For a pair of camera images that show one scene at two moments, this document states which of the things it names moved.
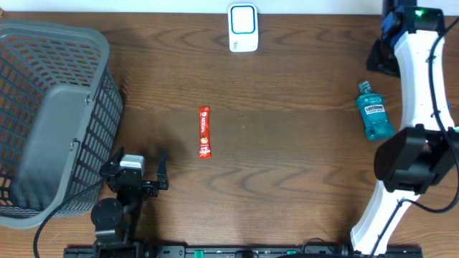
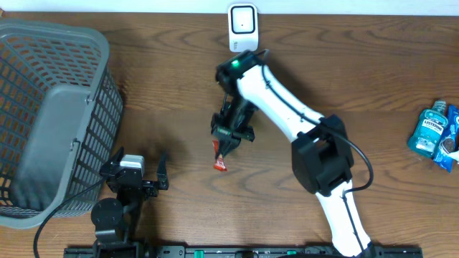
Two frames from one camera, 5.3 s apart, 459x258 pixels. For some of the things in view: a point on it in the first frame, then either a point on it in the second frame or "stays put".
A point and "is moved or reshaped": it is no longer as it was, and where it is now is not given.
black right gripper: (374, 59) → (228, 138)
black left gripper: (150, 190) stays put
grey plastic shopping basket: (61, 117) stays put
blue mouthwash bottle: (372, 111) is moved or reshaped
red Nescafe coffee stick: (204, 132) → (219, 165)
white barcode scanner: (243, 27) stays put
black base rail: (244, 251) stays put
